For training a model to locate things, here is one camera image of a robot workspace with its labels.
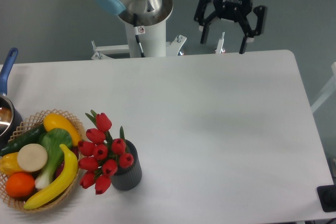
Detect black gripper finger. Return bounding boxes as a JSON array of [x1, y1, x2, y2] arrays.
[[194, 0, 217, 44], [239, 5, 268, 55]]

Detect red tulip bouquet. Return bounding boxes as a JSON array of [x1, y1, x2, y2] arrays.
[[78, 110, 136, 195]]

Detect dark grey ribbed vase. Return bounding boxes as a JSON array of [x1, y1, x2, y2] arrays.
[[111, 140, 142, 191]]

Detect yellow squash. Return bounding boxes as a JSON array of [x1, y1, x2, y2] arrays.
[[43, 113, 81, 147]]

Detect green bok choy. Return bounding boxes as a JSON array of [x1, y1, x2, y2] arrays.
[[35, 128, 72, 190]]

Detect yellow banana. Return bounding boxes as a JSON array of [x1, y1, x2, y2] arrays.
[[24, 144, 78, 210]]

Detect black device at edge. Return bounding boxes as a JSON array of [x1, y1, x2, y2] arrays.
[[317, 185, 336, 212]]

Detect woven wicker basket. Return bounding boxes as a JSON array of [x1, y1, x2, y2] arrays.
[[1, 109, 85, 214]]

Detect green cucumber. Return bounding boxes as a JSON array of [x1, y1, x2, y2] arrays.
[[1, 124, 46, 156]]

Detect beige round disc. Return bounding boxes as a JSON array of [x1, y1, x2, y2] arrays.
[[17, 144, 48, 172]]

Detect yellow bell pepper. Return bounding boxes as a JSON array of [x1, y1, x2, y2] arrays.
[[1, 152, 24, 176]]

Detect orange fruit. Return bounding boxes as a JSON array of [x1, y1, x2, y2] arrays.
[[5, 172, 35, 198]]

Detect white table clamp bracket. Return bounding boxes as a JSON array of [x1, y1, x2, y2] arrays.
[[91, 35, 187, 60]]

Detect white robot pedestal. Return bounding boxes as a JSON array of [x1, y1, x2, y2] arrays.
[[119, 0, 173, 58]]

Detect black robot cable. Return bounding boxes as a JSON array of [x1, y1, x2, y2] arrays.
[[132, 13, 146, 58]]

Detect white frame at right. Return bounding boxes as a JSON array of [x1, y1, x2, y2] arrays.
[[311, 62, 335, 113]]

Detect blue handled saucepan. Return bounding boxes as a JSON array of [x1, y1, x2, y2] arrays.
[[1, 48, 22, 149]]

